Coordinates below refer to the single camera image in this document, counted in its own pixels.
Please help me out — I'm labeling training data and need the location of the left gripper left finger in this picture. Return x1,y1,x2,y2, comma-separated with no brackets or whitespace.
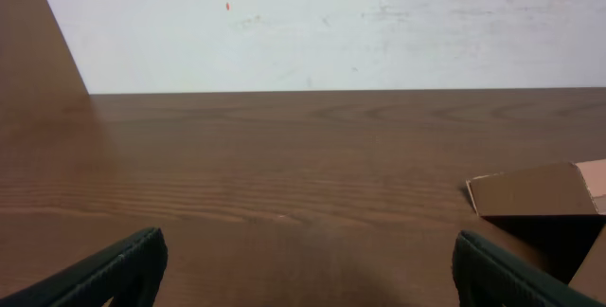
1,227,168,307

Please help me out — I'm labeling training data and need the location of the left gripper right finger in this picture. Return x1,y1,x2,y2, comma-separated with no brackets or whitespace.
452,230,605,307

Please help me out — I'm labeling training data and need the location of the open cardboard box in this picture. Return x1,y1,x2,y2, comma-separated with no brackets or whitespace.
467,159,605,303

